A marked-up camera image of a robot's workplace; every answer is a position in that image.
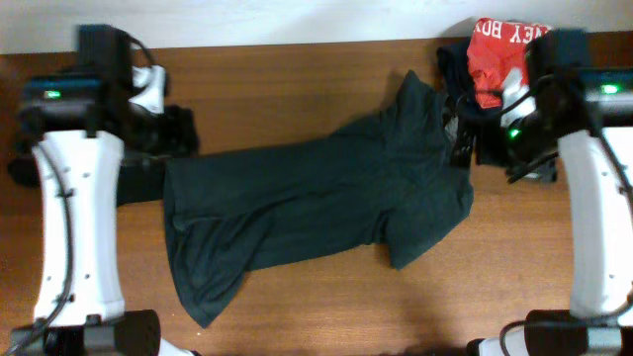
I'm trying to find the dark green t-shirt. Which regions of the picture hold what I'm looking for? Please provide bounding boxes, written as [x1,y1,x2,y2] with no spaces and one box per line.
[163,72,474,327]

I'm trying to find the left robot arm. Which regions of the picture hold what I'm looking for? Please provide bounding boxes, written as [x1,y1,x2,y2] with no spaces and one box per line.
[8,25,199,355]

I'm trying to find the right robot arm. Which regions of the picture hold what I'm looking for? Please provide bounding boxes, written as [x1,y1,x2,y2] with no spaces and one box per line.
[466,29,632,356]

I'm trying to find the black t-shirt white letters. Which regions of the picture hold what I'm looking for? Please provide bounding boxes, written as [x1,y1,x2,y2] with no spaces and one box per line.
[7,153,165,207]

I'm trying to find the navy folded t-shirt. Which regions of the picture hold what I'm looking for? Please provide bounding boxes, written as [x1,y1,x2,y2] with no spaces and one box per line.
[436,39,474,101]

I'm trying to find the red folded t-shirt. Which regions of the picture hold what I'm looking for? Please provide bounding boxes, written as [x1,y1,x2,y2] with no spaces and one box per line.
[467,18,552,110]

